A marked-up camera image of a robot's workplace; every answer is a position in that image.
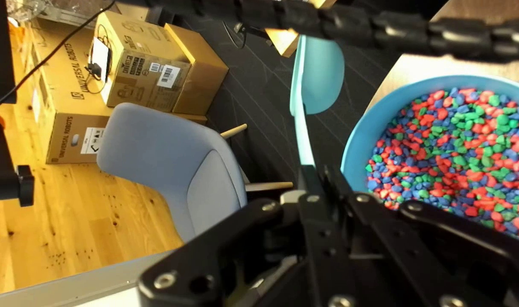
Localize teal plastic scooper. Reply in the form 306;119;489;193
289;36;345;165

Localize black cable chain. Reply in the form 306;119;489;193
151;0;519;61

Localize small cardboard box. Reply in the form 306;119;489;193
91;12;229;116

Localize black stand with orange clamp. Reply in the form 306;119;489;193
0;0;38;208

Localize colourful gravel beads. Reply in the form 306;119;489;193
364;85;519;245

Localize blue bowl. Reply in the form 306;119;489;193
340;73;519;245

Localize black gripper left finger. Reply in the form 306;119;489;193
137;167;361;307

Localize large cardboard box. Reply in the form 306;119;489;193
33;29;111;164

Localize light blue chair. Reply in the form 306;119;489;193
96;102;248;242

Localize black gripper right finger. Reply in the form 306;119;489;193
323;167;519;307

